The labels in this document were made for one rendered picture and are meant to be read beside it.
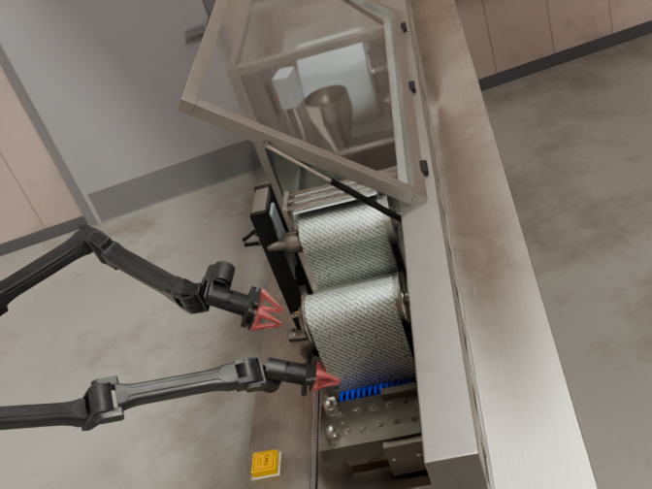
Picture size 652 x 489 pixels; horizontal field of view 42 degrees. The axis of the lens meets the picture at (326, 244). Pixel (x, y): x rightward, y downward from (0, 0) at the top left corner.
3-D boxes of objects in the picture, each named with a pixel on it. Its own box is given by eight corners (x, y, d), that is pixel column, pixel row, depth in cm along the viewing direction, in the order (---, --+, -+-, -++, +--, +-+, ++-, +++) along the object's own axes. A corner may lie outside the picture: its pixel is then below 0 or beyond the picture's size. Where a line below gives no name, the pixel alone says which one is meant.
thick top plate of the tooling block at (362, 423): (327, 420, 236) (320, 405, 232) (471, 392, 229) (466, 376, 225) (326, 466, 223) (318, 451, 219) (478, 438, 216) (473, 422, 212)
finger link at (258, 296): (277, 331, 228) (243, 320, 226) (278, 313, 234) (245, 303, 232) (285, 313, 224) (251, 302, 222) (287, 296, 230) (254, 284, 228)
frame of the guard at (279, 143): (229, -43, 264) (238, -65, 260) (390, 29, 277) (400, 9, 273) (167, 132, 172) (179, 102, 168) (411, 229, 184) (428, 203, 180)
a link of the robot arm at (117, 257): (100, 265, 251) (82, 240, 243) (114, 250, 254) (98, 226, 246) (198, 322, 227) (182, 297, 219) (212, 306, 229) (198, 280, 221)
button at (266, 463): (255, 458, 242) (252, 453, 240) (279, 454, 241) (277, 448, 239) (253, 478, 236) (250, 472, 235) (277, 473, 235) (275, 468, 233)
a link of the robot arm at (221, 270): (189, 313, 229) (178, 294, 222) (199, 279, 236) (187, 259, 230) (232, 311, 225) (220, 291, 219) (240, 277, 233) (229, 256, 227)
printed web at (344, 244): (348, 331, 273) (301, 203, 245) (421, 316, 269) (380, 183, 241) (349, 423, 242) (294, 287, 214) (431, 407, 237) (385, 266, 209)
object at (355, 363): (337, 396, 236) (316, 347, 226) (420, 378, 232) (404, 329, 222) (337, 397, 236) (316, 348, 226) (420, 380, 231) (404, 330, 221)
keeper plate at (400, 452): (393, 470, 223) (382, 441, 217) (431, 463, 221) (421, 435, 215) (393, 477, 221) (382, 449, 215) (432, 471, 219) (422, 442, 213)
